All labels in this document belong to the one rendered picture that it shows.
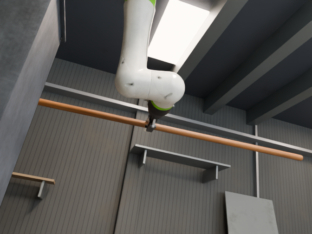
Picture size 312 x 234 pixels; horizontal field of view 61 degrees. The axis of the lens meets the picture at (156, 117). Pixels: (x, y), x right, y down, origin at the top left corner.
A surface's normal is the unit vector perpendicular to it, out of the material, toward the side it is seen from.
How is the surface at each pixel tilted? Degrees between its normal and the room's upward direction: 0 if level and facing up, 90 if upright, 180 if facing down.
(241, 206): 78
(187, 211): 90
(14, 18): 90
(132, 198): 90
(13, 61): 90
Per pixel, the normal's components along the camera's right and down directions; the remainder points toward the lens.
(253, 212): 0.31, -0.54
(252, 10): -0.14, 0.90
